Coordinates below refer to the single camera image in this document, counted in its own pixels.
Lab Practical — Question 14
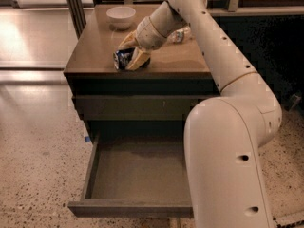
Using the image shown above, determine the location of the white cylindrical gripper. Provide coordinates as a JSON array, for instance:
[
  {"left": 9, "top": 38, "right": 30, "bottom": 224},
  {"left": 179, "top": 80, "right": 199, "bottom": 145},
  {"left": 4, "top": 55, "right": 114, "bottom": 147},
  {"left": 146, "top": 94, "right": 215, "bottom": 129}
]
[{"left": 118, "top": 16, "right": 167, "bottom": 71}]

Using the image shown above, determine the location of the dark blue pepsi can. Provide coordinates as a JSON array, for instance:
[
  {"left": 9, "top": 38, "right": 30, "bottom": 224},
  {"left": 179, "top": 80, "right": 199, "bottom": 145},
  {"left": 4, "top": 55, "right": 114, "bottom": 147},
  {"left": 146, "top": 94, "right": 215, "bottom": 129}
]
[{"left": 113, "top": 47, "right": 135, "bottom": 70}]

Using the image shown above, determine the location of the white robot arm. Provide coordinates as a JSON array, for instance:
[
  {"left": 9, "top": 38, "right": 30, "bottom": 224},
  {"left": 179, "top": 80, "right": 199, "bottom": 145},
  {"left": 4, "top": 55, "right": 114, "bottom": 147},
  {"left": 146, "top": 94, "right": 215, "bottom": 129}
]
[{"left": 120, "top": 0, "right": 282, "bottom": 228}]

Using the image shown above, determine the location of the brown drawer cabinet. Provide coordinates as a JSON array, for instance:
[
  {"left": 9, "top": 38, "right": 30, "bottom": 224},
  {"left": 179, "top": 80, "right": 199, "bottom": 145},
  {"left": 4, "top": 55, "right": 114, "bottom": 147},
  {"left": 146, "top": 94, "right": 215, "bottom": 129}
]
[{"left": 64, "top": 5, "right": 219, "bottom": 138}]

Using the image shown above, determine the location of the closed top drawer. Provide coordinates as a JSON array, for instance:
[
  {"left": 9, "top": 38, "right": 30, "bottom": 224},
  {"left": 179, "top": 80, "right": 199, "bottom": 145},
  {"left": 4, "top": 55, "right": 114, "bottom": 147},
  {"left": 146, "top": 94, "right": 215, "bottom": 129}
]
[{"left": 72, "top": 95, "right": 208, "bottom": 121}]

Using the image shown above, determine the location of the open middle drawer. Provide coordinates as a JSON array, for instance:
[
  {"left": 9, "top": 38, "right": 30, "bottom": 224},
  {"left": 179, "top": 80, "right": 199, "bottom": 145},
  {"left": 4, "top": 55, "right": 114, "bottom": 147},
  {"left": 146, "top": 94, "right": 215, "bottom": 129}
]
[{"left": 67, "top": 136, "right": 193, "bottom": 219}]

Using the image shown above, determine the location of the white ceramic bowl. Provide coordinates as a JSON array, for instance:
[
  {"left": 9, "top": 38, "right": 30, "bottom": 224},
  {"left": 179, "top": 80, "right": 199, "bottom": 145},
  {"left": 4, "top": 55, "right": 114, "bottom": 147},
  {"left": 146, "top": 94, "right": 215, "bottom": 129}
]
[{"left": 106, "top": 6, "right": 136, "bottom": 30}]

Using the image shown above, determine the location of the clear plastic water bottle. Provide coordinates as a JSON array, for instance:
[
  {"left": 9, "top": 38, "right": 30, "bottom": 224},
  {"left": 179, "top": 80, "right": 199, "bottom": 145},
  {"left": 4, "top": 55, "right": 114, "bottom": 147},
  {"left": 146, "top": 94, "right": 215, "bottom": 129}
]
[{"left": 167, "top": 26, "right": 192, "bottom": 44}]

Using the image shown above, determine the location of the blue tape piece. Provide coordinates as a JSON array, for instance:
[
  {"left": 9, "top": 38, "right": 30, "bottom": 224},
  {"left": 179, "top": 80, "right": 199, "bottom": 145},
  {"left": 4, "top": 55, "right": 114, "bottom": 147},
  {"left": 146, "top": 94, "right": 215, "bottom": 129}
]
[{"left": 84, "top": 136, "right": 91, "bottom": 143}]

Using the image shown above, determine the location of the white power strip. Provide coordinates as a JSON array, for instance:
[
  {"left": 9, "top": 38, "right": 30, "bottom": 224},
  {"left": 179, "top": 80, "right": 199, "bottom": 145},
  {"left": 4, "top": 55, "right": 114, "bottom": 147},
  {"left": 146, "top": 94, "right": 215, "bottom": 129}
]
[{"left": 275, "top": 211, "right": 304, "bottom": 228}]

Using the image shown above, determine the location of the dark metal post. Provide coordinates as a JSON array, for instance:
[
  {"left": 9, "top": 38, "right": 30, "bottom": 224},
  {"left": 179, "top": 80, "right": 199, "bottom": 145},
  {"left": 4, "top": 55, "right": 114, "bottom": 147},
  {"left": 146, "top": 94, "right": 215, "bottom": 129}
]
[{"left": 67, "top": 0, "right": 86, "bottom": 38}]

